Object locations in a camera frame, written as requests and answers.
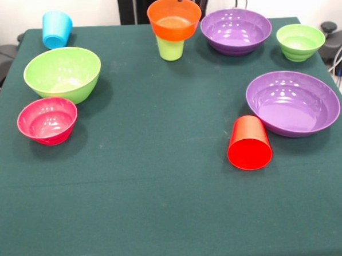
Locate white cable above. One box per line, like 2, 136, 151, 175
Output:
326, 46, 342, 73

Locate orange bowl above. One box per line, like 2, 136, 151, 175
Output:
146, 0, 204, 44

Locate yellow-green cup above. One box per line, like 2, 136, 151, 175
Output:
155, 34, 186, 62

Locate pink bowl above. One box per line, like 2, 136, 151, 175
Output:
15, 95, 80, 148

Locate purple bowl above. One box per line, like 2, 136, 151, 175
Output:
245, 68, 342, 140
199, 6, 274, 58

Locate dark green tablecloth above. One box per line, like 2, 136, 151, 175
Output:
0, 12, 342, 256

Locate small green bowl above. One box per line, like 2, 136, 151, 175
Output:
275, 22, 328, 64

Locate blue cup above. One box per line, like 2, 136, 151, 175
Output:
41, 9, 74, 52

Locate red cup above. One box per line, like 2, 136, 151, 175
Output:
225, 113, 274, 172

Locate large green bowl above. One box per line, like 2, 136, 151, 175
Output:
22, 45, 104, 108

